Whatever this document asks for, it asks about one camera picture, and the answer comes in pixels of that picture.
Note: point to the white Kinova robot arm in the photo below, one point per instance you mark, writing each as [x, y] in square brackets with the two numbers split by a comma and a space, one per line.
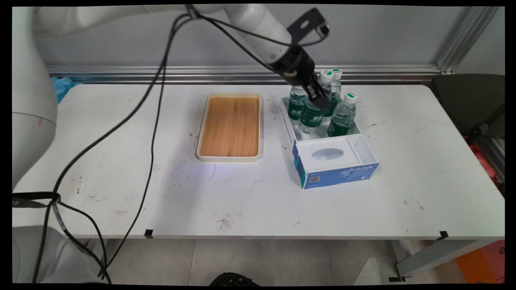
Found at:
[258, 22]

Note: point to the horizontal aluminium frame rail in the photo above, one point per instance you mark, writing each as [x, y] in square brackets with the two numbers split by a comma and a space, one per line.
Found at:
[242, 73]

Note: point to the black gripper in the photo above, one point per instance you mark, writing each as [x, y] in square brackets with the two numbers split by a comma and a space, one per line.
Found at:
[296, 64]

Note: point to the black tape mark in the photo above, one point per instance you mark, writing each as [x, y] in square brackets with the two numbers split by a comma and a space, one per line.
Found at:
[443, 235]
[149, 233]

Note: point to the green label water bottle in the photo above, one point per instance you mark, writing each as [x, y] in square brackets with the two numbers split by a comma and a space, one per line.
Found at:
[297, 105]
[336, 86]
[345, 116]
[311, 117]

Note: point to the blue and white cardboard box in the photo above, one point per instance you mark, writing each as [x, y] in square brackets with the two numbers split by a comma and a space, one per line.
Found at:
[338, 159]

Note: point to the bamboo tray with white rim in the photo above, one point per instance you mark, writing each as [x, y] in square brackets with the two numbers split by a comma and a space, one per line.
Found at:
[230, 127]

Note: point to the blue bubble wrap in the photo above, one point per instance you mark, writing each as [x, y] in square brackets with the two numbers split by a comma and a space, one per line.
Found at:
[62, 88]

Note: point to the red bag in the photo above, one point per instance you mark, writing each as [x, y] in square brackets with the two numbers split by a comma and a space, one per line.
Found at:
[485, 163]

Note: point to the orange box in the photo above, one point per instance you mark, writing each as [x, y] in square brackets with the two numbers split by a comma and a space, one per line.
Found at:
[483, 262]

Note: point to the slanted aluminium frame post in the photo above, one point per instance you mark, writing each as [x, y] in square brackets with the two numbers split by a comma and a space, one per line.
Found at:
[467, 36]

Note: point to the dark chair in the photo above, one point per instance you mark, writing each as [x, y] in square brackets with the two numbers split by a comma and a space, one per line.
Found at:
[469, 100]

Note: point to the grey table leg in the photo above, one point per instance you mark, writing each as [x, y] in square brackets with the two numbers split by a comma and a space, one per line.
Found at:
[435, 255]

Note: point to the black round floor object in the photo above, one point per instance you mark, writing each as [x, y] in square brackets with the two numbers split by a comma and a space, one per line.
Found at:
[234, 280]

